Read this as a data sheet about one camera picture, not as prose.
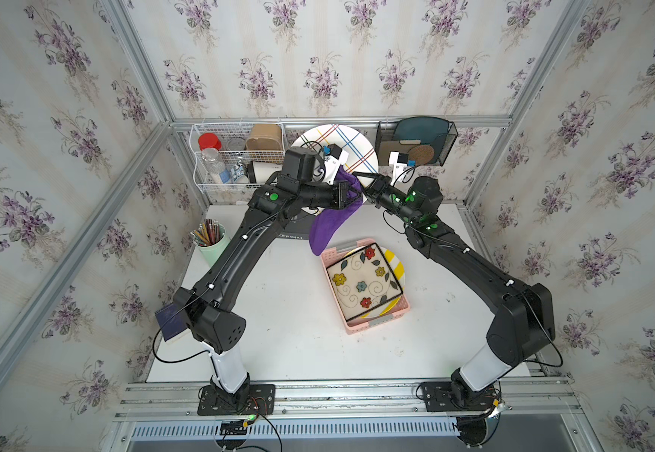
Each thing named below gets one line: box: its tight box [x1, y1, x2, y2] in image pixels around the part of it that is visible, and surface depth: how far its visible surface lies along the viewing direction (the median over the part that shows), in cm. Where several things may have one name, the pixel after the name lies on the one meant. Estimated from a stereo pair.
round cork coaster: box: [407, 145, 435, 167], surface depth 98 cm
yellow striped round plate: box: [359, 243, 406, 320], surface depth 88 cm
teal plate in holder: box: [392, 115, 449, 155], surface depth 94 cm
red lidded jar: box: [197, 132, 223, 151], surface depth 94 cm
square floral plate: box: [325, 242, 404, 322], surface depth 92 cm
